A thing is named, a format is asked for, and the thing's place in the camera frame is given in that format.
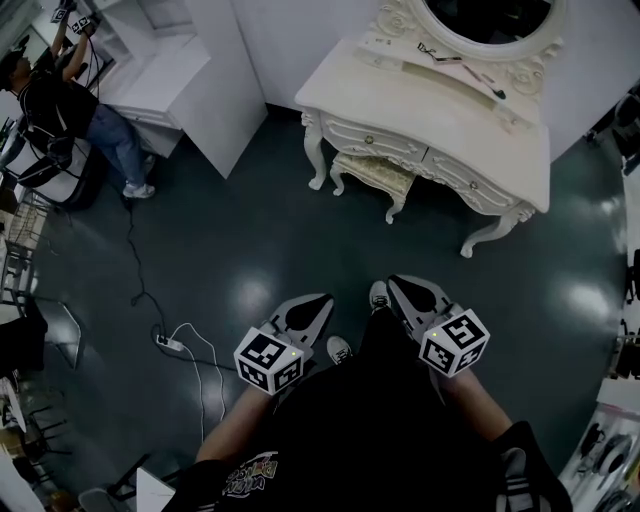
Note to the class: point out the person's black clothing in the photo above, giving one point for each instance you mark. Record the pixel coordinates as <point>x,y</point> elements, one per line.
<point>370,440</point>

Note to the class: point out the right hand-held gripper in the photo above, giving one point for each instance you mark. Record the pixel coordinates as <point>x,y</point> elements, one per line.
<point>452,345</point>

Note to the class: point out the person's right forearm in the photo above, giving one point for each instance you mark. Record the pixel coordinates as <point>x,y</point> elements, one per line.
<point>475,405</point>

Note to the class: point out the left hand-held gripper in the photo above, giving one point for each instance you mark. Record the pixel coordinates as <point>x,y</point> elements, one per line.
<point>270,357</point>

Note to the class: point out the white shelf with equipment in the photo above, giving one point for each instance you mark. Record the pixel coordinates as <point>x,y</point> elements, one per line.
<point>607,455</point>

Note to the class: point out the white ornate dressing table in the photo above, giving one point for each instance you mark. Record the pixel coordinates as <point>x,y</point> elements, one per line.
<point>425,117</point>

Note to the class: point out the person's right white shoe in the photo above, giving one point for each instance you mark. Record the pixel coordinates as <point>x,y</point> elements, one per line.
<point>379,296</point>

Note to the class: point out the black folding chair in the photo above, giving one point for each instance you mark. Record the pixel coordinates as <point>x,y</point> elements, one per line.
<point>45,330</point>

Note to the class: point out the white power strip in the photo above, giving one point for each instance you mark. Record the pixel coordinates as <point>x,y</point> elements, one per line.
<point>169,343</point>

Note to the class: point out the black office chair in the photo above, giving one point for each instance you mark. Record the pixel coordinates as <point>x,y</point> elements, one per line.
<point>622,120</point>

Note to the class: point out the white flat board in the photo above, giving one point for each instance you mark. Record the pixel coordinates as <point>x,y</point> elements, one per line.
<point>152,492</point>

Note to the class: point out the oval mirror white frame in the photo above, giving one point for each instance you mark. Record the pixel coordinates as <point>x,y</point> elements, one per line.
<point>530,47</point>

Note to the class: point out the person's white shoe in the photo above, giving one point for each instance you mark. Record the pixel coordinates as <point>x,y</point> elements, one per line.
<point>340,350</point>
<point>379,296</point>

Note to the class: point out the black tipped brush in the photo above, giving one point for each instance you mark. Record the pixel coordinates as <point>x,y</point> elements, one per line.
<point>499,93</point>

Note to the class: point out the white cabinet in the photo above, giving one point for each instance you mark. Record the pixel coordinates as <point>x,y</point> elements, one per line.
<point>200,75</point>

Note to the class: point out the cream padded stool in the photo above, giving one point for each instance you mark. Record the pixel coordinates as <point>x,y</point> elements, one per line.
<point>375,171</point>

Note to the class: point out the person's left forearm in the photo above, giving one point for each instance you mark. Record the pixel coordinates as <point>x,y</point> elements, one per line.
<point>235,425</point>

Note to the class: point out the person's left white shoe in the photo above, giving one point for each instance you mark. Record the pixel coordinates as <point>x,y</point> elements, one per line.
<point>340,350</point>

